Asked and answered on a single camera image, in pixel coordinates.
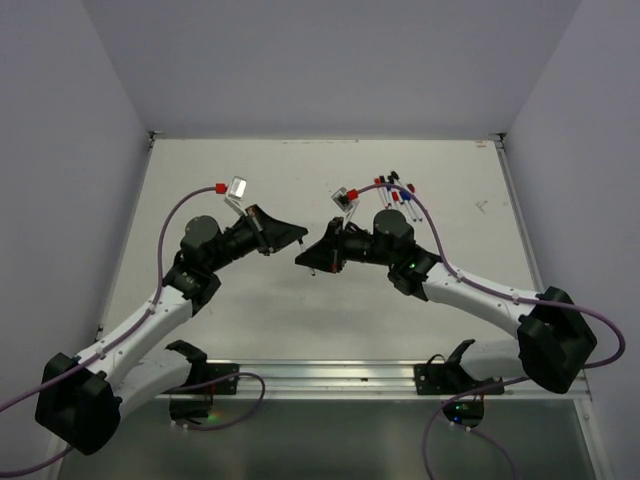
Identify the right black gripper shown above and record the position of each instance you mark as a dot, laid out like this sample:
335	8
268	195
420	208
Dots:
329	254

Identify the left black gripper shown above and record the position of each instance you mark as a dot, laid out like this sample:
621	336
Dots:
268	232

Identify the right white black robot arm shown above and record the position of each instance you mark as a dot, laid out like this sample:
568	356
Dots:
549	341

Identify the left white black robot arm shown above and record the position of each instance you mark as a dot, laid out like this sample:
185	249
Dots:
83	399

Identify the red cap pen middle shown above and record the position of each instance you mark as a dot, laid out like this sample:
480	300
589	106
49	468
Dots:
395	198

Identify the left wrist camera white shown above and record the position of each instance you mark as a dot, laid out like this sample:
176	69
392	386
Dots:
234	195

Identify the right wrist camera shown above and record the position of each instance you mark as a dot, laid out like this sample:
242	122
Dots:
347	201

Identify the aluminium mounting rail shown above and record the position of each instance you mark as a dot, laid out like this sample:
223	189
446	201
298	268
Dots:
363	380

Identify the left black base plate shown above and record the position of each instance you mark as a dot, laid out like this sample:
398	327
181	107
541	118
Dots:
202	378

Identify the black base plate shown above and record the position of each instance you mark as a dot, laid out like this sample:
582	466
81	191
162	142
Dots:
443	379
202	378

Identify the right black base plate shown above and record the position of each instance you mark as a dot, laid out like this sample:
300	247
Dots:
443	379

